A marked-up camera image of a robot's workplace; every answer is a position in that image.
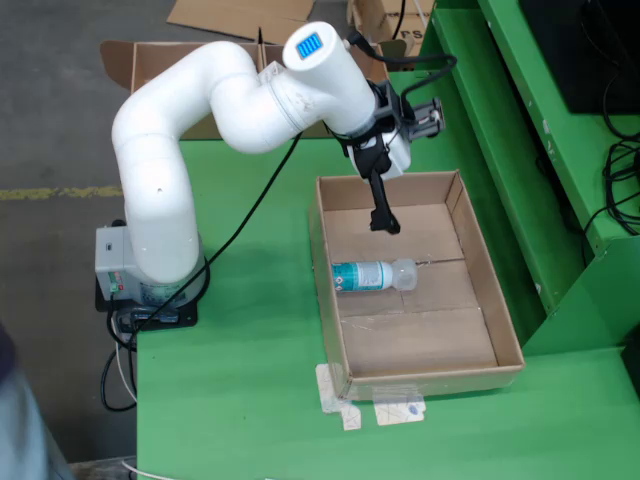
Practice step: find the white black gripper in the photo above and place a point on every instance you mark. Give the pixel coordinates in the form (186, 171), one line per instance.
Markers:
(397, 155)

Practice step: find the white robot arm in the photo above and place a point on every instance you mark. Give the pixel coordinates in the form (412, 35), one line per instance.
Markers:
(160, 175)

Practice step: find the grey robot base box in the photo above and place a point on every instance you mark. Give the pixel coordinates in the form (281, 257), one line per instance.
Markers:
(106, 260)

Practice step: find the shallow cardboard tray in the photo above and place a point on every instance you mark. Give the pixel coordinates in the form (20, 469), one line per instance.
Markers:
(425, 380)

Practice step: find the printed brown cardboard box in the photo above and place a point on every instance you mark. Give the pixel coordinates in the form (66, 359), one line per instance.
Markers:
(385, 20)

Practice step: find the flat cardboard sheet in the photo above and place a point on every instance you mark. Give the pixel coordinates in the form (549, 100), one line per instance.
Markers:
(240, 17)

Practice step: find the open cardboard box with flap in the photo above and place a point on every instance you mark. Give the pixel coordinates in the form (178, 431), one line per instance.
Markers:
(150, 60)

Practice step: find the white spray bottle teal label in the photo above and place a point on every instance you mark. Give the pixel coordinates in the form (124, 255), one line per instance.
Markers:
(362, 275)

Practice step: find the long white tape patch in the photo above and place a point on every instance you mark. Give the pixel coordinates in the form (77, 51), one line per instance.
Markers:
(330, 385)

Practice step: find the square white tape patch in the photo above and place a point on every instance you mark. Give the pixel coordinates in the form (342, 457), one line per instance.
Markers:
(400, 412)

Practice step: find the black monitor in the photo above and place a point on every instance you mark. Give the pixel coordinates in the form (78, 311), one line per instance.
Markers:
(560, 50)

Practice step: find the person in grey clothes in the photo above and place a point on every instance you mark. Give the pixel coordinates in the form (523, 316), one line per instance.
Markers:
(20, 420)

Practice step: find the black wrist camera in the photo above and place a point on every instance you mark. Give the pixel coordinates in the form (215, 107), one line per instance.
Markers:
(424, 119)

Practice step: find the black wrist mount bracket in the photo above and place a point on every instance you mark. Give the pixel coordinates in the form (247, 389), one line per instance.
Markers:
(387, 102)

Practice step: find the green metal shelf frame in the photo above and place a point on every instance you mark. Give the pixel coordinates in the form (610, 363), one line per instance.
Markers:
(500, 125)

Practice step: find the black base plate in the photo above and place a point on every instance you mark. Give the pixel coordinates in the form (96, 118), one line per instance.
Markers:
(185, 320)

